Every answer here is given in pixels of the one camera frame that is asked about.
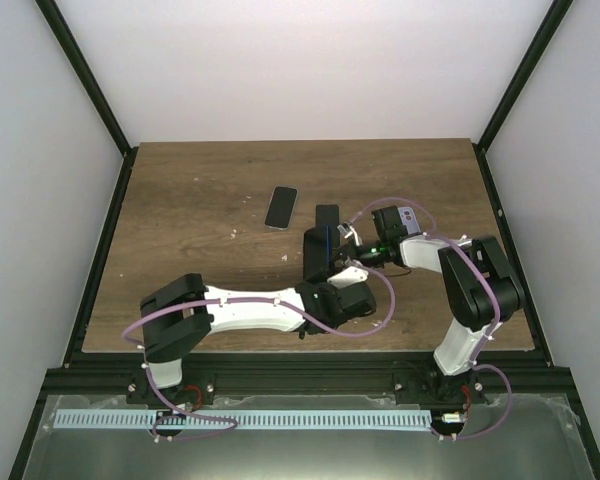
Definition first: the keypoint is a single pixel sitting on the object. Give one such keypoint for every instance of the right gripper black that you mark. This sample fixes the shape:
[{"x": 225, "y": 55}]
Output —
[{"x": 352, "y": 252}]

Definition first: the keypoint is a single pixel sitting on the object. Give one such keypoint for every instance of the lilac phone case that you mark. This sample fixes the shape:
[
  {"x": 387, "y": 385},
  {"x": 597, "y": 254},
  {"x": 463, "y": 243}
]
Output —
[{"x": 409, "y": 220}]

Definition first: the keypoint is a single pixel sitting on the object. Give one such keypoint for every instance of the black phone front table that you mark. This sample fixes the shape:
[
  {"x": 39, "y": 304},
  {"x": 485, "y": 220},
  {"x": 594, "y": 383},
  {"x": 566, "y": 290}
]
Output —
[{"x": 317, "y": 254}]

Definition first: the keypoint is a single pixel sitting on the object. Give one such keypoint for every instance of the black phone table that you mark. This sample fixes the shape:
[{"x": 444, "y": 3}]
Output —
[
  {"x": 317, "y": 254},
  {"x": 281, "y": 207}
]

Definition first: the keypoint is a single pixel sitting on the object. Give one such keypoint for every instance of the phone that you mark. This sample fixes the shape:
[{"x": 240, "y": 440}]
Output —
[{"x": 327, "y": 216}]

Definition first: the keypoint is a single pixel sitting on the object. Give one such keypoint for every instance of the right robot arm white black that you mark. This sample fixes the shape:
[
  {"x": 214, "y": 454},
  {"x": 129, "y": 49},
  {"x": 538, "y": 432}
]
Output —
[{"x": 482, "y": 289}]

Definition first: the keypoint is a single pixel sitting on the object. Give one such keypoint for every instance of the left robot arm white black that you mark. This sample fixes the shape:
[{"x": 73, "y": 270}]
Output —
[{"x": 187, "y": 310}]

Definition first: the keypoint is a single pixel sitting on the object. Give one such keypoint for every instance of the black phone rear table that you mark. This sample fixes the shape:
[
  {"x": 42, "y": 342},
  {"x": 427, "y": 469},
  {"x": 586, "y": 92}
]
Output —
[{"x": 281, "y": 207}]

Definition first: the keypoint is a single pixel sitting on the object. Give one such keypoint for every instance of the metal sheet front panel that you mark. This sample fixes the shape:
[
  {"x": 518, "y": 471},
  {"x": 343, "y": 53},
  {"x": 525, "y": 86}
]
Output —
[{"x": 519, "y": 437}]

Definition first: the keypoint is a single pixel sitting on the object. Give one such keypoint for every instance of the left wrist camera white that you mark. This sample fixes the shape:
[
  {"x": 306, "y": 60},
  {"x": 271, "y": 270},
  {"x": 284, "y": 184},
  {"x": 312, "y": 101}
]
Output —
[{"x": 349, "y": 276}]

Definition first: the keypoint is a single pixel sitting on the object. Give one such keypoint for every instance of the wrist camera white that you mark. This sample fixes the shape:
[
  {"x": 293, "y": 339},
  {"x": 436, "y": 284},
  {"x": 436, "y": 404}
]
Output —
[
  {"x": 349, "y": 276},
  {"x": 349, "y": 233}
]

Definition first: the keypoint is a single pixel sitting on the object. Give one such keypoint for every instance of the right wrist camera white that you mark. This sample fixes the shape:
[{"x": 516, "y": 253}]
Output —
[{"x": 349, "y": 233}]

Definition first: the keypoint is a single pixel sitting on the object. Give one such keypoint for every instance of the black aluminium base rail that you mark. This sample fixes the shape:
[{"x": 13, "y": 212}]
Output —
[{"x": 410, "y": 376}]

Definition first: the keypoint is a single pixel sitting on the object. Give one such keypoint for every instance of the right black frame post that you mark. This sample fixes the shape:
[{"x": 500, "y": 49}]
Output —
[{"x": 542, "y": 38}]

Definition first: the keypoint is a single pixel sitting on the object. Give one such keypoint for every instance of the black frame post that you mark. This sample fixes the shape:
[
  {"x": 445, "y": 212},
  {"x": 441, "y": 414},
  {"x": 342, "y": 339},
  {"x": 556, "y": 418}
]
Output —
[
  {"x": 542, "y": 38},
  {"x": 58, "y": 25}
]

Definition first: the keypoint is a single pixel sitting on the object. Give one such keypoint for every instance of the light blue slotted cable duct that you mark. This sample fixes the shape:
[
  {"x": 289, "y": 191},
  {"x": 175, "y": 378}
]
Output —
[{"x": 384, "y": 420}]

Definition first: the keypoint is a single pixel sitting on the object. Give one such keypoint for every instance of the left black frame post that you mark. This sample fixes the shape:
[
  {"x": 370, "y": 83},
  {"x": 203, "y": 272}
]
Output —
[{"x": 58, "y": 25}]

